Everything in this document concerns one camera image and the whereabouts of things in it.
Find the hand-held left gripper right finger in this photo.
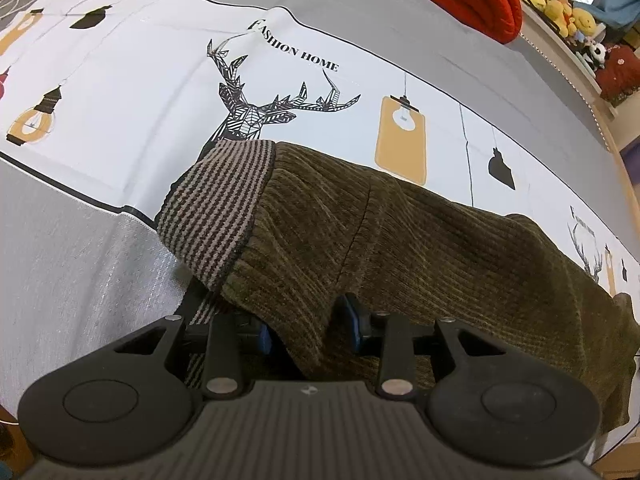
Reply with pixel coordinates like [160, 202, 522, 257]
[334, 294, 507, 402]

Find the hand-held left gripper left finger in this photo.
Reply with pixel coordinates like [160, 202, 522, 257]
[112, 312, 273, 402]

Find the olive green knit sweater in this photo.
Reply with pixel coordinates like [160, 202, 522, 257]
[155, 140, 640, 436]

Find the printed grey bed sheet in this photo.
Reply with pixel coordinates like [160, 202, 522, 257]
[0, 0, 640, 463]

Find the panda plush toy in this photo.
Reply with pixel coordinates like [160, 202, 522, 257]
[582, 40, 610, 70]

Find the dark red plush toy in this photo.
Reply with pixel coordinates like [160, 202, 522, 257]
[594, 44, 640, 107]

